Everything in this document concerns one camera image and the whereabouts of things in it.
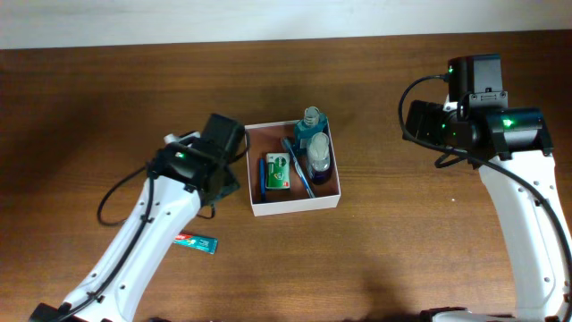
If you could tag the toothpaste tube under gripper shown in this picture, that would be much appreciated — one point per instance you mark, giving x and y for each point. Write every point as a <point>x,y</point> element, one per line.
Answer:
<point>197,242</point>

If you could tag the pink open cardboard box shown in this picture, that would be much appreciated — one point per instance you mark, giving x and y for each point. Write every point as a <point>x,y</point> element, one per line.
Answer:
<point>266,138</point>

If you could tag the purple pump soap bottle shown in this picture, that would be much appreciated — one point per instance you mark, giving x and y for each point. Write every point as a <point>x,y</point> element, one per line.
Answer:
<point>319,158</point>

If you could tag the blue white toothbrush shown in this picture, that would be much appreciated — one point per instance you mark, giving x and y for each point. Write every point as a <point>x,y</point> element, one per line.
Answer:
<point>286,144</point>

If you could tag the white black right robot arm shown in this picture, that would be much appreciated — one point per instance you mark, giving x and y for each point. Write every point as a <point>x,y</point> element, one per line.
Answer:
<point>512,150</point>

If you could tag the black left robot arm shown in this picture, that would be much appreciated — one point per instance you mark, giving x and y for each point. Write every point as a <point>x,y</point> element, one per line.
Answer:
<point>190,172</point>

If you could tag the green Dettol soap box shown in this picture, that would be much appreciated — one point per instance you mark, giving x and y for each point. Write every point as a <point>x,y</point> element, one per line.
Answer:
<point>277,171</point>

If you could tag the teal mouthwash bottle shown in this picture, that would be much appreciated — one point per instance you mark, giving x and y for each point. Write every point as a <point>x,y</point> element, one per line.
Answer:
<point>313,121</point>

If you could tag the blue disposable razor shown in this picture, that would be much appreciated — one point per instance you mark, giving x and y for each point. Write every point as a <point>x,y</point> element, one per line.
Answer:
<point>262,178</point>

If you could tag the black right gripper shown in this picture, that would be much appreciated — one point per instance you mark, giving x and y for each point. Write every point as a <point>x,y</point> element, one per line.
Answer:
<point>432,114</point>

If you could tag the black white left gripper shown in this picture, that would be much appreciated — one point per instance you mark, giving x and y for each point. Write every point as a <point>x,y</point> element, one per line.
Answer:
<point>231,182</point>

